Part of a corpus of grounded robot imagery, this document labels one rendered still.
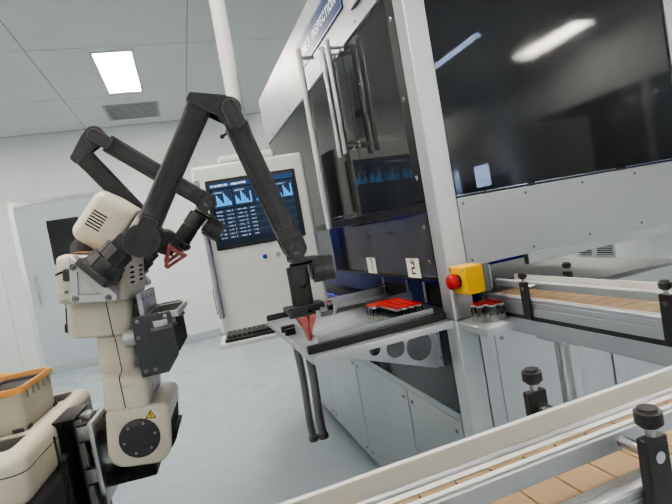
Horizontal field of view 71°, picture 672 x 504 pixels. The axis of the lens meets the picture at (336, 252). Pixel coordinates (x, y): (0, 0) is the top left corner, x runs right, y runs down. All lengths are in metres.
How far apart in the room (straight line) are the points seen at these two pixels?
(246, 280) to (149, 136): 4.88
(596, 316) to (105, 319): 1.18
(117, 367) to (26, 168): 5.69
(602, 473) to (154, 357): 1.10
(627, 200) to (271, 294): 1.41
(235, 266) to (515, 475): 1.83
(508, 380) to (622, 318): 0.49
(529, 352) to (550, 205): 0.42
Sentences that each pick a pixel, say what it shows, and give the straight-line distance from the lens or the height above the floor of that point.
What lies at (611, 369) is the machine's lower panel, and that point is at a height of 0.61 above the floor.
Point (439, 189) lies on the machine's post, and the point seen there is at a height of 1.23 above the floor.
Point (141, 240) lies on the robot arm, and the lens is 1.20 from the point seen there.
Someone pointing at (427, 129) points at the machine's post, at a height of 1.39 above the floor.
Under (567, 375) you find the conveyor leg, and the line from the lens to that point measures 1.28.
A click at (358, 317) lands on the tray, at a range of 1.55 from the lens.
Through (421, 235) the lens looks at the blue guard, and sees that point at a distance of 1.39.
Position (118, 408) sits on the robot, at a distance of 1.44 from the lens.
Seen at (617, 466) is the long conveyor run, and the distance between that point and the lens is 0.53.
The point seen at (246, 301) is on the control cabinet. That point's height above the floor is 0.93.
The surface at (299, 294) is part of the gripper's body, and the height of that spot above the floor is 1.03.
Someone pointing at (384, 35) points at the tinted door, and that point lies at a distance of 1.51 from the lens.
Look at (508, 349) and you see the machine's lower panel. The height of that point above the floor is 0.76.
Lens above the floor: 1.19
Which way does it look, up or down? 3 degrees down
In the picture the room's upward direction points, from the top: 10 degrees counter-clockwise
